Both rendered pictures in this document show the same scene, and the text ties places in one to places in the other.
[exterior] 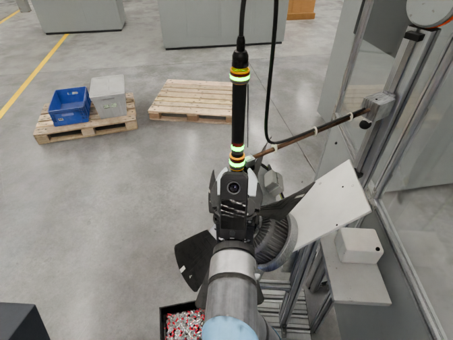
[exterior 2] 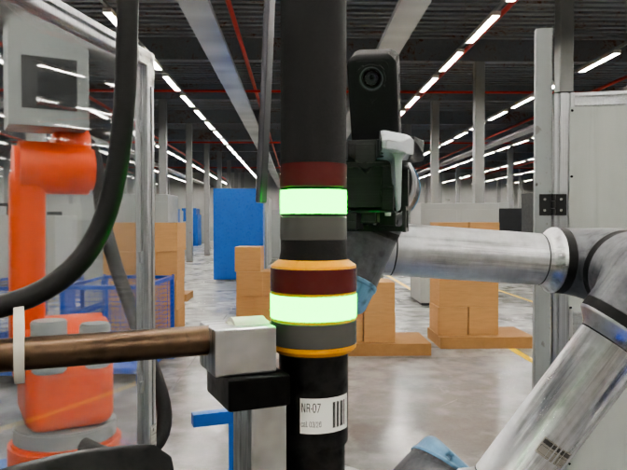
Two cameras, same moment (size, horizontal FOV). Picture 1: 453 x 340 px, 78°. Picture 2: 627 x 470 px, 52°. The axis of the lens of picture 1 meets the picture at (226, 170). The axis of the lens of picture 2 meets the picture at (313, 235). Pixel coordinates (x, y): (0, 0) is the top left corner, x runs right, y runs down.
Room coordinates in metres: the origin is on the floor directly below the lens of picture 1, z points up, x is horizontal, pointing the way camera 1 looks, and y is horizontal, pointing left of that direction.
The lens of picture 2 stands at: (0.92, 0.02, 1.60)
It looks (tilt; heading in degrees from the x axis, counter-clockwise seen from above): 1 degrees down; 188
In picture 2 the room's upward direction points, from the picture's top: straight up
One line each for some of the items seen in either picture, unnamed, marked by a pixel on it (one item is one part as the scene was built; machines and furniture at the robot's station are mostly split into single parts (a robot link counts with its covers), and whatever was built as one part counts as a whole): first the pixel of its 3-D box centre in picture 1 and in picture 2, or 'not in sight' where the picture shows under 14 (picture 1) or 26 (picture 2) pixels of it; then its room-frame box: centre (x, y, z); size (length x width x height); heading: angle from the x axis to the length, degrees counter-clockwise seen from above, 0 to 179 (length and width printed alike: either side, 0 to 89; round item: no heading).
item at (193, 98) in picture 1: (199, 100); not in sight; (3.77, 0.41, 0.07); 1.20 x 1.00 x 0.15; 84
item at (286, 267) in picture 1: (297, 254); not in sight; (0.81, -0.38, 0.73); 0.15 x 0.09 x 0.22; 87
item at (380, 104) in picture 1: (377, 106); not in sight; (0.93, -0.56, 1.54); 0.10 x 0.07 x 0.09; 122
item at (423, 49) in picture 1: (345, 208); not in sight; (0.98, -0.64, 0.90); 0.08 x 0.06 x 1.80; 32
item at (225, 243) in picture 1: (234, 231); (371, 186); (0.31, -0.02, 1.63); 0.12 x 0.08 x 0.09; 177
